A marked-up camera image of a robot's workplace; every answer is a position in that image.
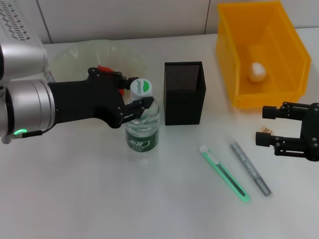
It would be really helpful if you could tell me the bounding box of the translucent green fruit plate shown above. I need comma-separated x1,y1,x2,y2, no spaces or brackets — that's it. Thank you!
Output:
46,39,147,87

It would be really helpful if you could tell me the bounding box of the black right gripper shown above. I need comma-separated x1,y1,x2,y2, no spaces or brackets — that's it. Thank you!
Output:
255,101,319,162

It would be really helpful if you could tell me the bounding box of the black mesh pen holder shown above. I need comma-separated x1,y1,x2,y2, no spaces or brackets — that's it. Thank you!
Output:
163,61,207,126

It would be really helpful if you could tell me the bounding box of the left wrist camera housing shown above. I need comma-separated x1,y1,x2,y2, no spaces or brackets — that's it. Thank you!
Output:
0,0,49,82

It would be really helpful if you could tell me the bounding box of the white paper ball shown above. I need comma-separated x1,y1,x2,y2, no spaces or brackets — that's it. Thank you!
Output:
247,62,268,84

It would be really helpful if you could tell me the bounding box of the grey marker pen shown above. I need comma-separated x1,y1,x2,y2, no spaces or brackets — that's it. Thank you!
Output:
230,142,272,197

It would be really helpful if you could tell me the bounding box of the red-orange fruit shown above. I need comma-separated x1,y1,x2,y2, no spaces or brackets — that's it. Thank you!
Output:
97,65,130,97

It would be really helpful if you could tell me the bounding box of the green utility knife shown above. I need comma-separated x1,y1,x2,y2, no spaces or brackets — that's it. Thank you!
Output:
198,144,251,204

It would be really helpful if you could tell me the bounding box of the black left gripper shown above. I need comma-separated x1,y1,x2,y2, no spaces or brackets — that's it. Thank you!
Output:
47,67,155,129

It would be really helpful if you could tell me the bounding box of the yellow plastic bin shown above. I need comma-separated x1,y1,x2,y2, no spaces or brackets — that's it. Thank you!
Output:
215,1,312,109

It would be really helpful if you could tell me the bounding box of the clear green-label water bottle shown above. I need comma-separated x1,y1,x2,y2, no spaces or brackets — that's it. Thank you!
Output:
124,78,160,153

